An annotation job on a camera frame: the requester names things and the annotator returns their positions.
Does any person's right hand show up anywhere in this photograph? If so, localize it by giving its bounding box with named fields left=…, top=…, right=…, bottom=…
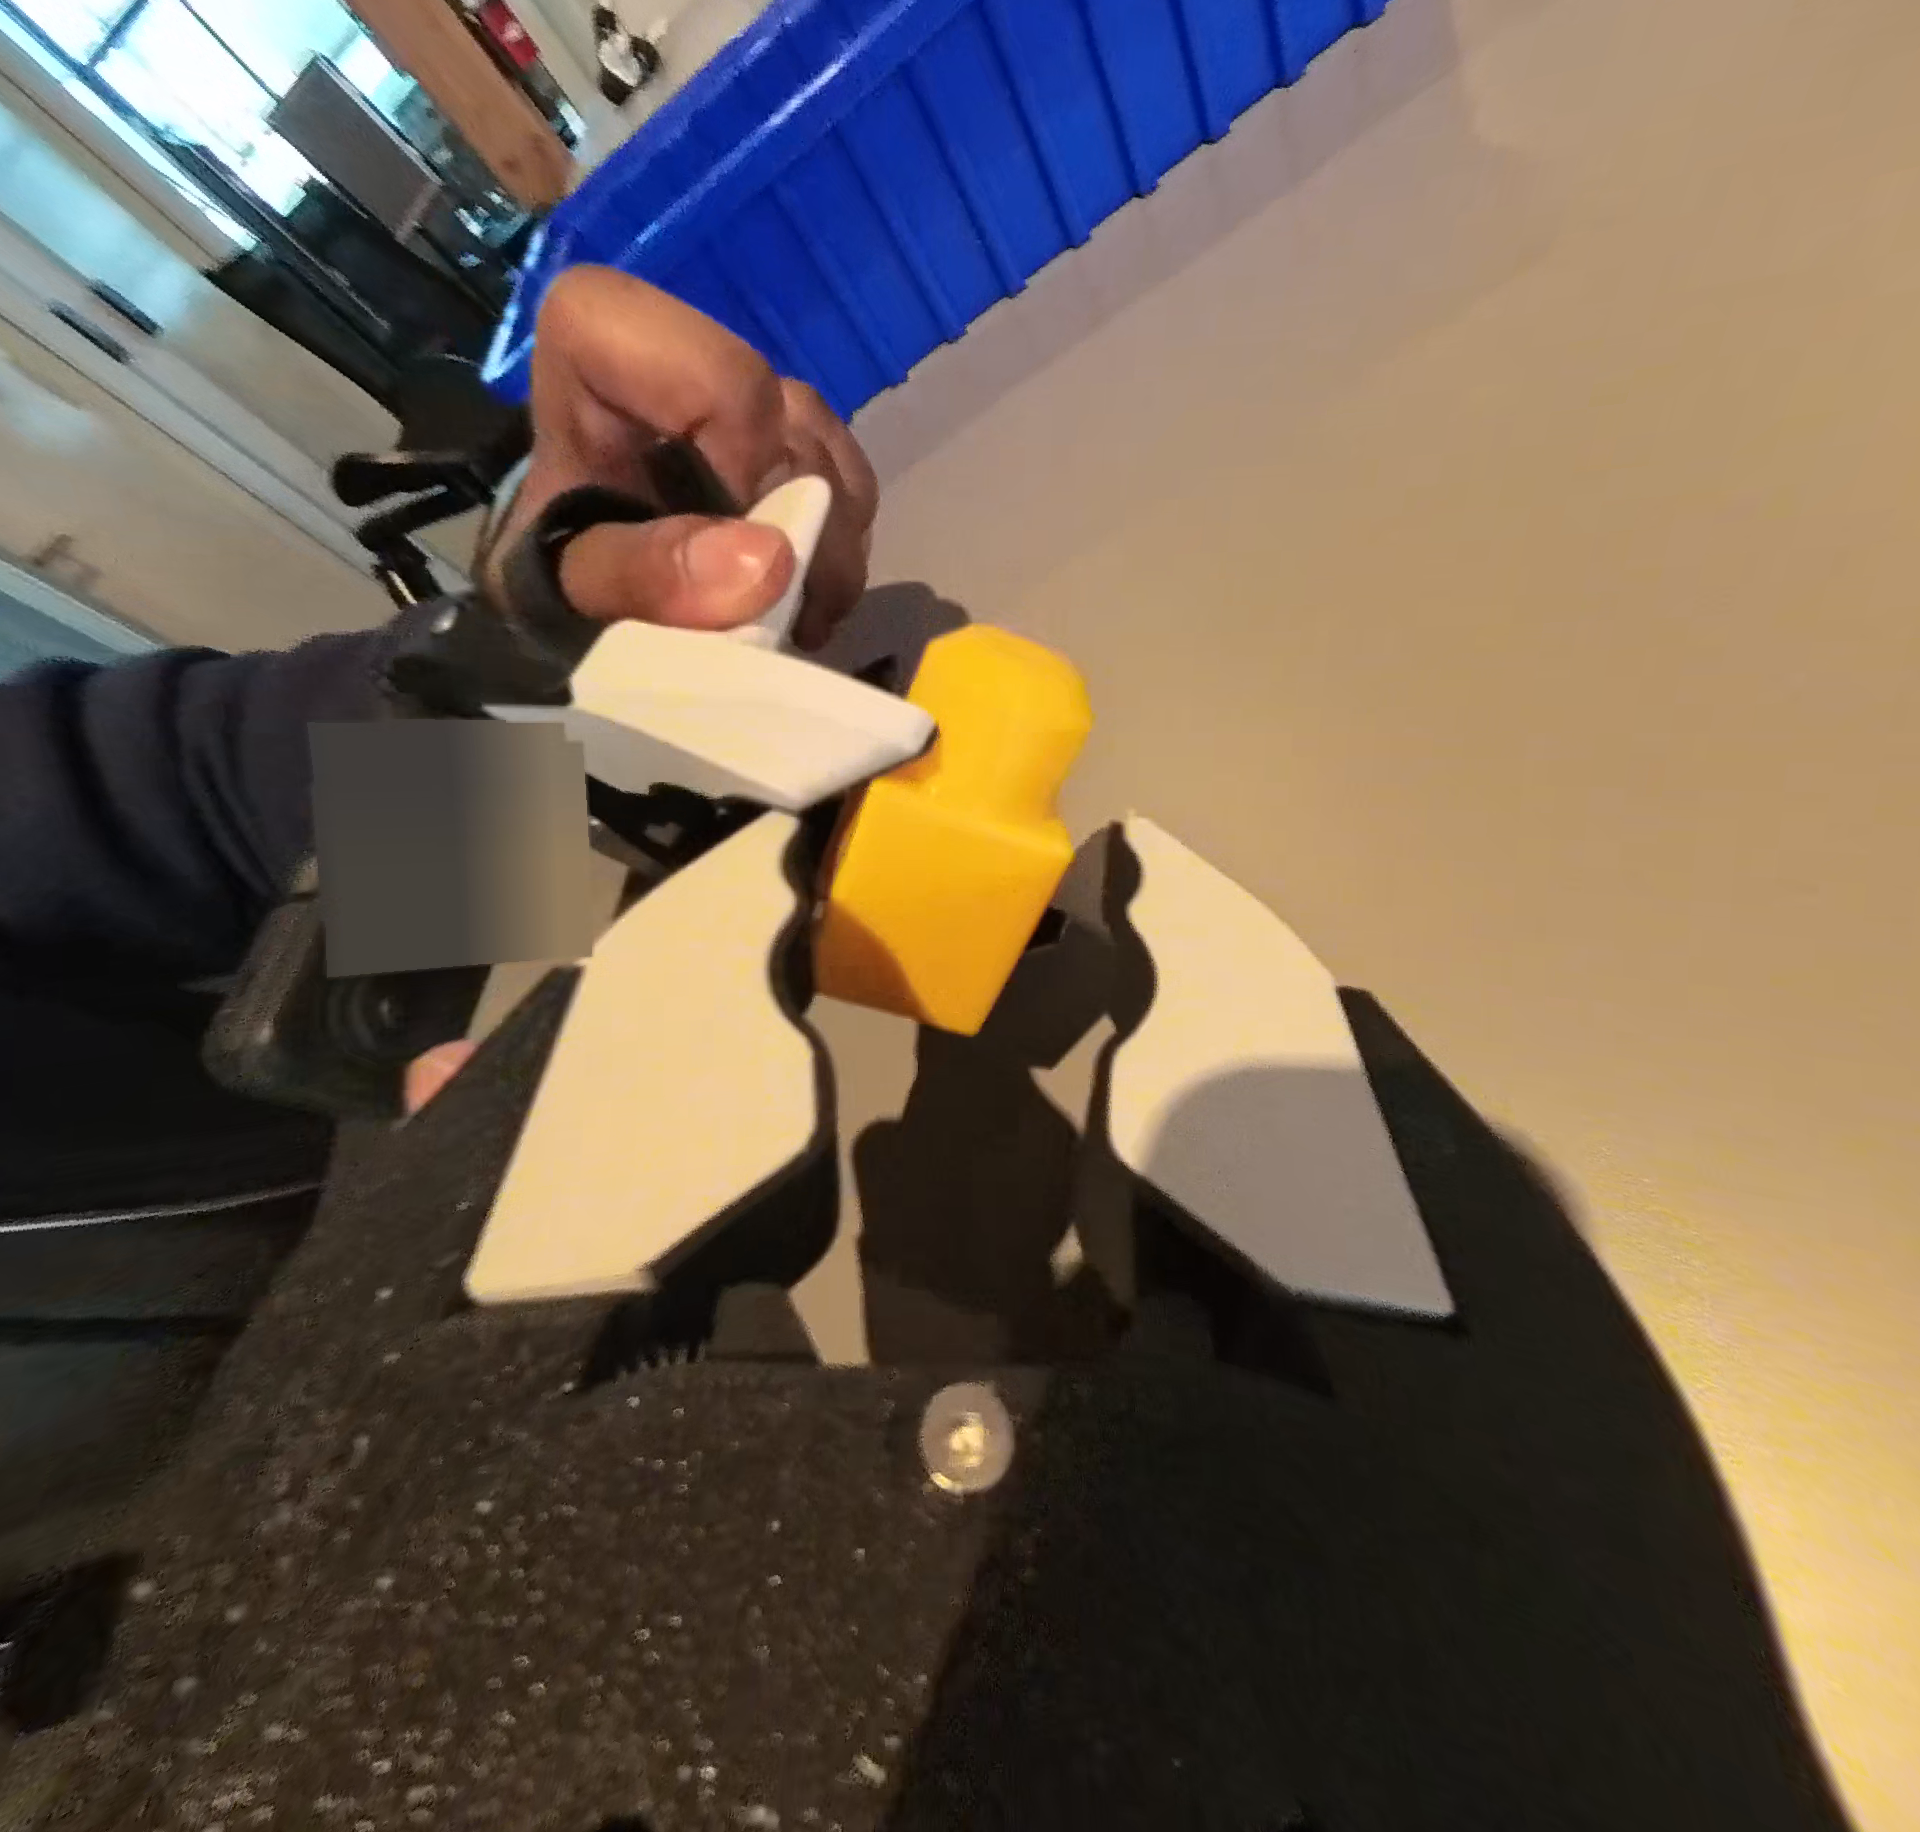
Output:
left=401, top=1040, right=486, bottom=1128

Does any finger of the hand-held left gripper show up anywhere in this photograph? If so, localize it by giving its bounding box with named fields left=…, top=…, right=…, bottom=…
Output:
left=568, top=619, right=943, bottom=818

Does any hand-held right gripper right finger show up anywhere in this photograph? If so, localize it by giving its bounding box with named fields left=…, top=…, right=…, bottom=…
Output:
left=1072, top=811, right=1459, bottom=1326

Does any yellow single-stud mega block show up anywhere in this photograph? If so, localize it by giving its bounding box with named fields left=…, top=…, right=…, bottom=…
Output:
left=808, top=626, right=1094, bottom=1040

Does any person's left forearm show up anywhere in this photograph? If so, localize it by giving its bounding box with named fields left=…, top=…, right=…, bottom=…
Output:
left=0, top=629, right=408, bottom=993

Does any brown wooden panel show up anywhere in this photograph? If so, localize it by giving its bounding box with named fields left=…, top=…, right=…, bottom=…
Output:
left=278, top=0, right=583, bottom=209

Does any blue plastic bin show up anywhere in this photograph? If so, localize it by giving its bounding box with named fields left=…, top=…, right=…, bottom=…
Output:
left=486, top=0, right=1448, bottom=424

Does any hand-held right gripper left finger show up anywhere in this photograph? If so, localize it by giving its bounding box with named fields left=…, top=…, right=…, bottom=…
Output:
left=461, top=811, right=841, bottom=1308

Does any person's dark jacket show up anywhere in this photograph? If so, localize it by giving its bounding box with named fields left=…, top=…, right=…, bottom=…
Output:
left=0, top=984, right=338, bottom=1539

